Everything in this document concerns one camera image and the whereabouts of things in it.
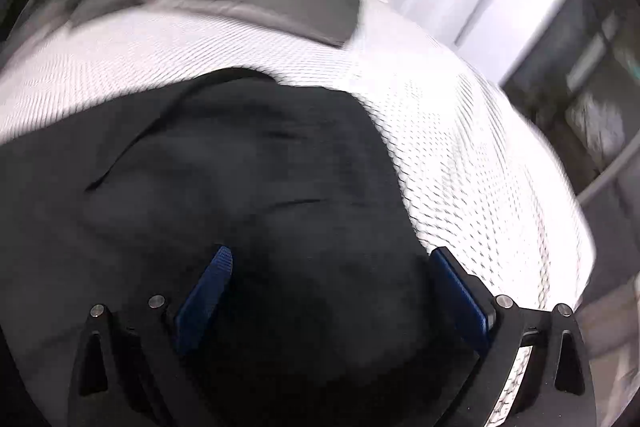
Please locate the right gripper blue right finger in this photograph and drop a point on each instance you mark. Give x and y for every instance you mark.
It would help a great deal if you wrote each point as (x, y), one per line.
(492, 326)

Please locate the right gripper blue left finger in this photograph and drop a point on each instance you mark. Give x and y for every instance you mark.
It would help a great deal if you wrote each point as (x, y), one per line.
(173, 327)

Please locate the black pants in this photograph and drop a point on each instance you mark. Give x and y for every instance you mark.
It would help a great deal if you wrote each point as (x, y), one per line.
(329, 316)

